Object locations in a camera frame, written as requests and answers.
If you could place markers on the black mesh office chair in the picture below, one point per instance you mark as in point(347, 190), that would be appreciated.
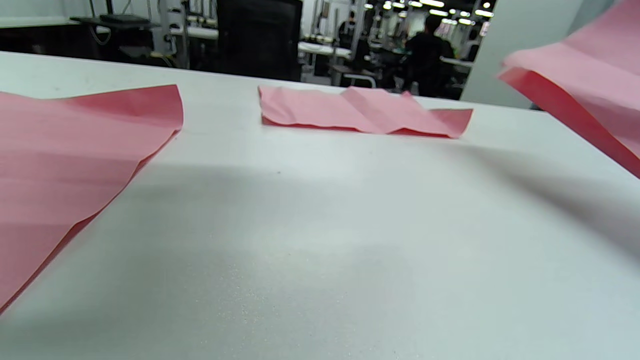
point(259, 40)

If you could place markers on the pink cloth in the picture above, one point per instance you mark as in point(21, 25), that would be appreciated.
point(590, 70)
point(60, 160)

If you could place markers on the black rolling computer stand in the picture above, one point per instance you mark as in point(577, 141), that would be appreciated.
point(115, 30)

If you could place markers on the row of ceiling lights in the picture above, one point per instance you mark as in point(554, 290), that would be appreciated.
point(435, 7)

